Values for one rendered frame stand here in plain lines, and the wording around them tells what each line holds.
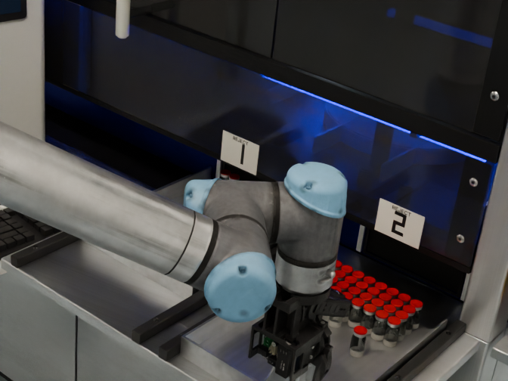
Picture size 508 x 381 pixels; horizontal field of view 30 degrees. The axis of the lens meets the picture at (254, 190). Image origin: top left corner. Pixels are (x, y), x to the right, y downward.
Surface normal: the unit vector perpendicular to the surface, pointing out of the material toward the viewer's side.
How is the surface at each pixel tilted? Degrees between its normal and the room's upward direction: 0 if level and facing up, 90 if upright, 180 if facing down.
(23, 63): 90
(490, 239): 90
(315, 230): 90
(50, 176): 56
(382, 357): 0
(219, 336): 0
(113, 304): 0
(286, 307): 90
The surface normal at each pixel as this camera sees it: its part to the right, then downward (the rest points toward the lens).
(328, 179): 0.10, -0.87
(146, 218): 0.41, -0.18
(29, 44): 0.69, 0.40
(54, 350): -0.62, 0.31
